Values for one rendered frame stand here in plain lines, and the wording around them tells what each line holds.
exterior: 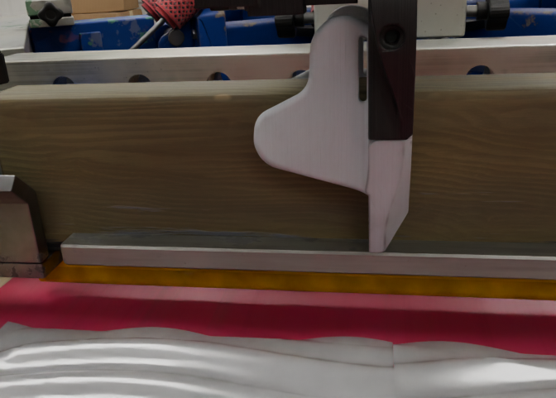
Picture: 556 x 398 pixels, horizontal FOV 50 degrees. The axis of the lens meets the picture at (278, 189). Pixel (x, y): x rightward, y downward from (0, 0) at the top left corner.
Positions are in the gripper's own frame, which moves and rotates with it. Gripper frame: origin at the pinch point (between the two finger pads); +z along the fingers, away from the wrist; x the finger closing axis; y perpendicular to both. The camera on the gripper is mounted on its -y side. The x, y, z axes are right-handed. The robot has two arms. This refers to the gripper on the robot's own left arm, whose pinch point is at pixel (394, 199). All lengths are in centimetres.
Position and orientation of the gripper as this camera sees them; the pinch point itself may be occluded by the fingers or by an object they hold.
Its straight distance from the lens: 26.9
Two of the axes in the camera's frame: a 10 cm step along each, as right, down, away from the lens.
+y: -9.9, -0.1, 1.7
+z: 0.5, 9.3, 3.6
